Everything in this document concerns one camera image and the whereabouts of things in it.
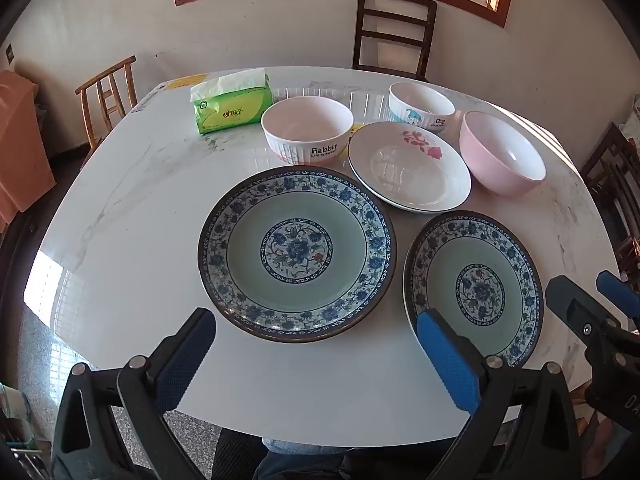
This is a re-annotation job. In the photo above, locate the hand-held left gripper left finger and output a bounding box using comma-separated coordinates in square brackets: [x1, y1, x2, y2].
[50, 307, 218, 480]

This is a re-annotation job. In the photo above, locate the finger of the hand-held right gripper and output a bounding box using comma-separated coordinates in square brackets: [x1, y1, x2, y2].
[545, 274, 640, 431]
[596, 269, 640, 327]

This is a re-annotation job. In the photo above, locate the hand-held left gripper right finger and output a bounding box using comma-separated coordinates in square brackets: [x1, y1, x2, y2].
[416, 308, 581, 480]

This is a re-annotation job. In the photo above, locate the small blue floral plate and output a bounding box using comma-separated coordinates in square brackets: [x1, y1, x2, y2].
[402, 210, 545, 368]

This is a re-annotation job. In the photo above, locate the pink bowl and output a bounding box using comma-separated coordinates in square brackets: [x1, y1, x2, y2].
[459, 110, 547, 196]

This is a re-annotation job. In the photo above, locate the large blue floral plate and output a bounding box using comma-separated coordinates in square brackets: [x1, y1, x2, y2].
[197, 165, 398, 345]

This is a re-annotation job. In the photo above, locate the white rose-print plate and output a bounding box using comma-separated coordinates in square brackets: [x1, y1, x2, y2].
[347, 121, 472, 213]

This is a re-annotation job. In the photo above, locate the white ribbed bowl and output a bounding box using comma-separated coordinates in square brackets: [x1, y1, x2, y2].
[261, 96, 355, 167]

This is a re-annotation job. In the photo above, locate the white bowl with blue cartoon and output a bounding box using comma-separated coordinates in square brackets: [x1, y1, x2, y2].
[388, 81, 456, 133]

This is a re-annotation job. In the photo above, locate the dark carved wooden furniture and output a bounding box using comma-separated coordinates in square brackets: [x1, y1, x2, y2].
[580, 122, 640, 281]

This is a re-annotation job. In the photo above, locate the green tissue pack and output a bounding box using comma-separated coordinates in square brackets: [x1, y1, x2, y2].
[190, 67, 275, 135]

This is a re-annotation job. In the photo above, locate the yellow table edge label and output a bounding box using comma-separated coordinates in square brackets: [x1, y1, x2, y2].
[165, 74, 208, 91]

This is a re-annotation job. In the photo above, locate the light wooden chair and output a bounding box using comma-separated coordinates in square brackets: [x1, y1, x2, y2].
[75, 55, 138, 148]

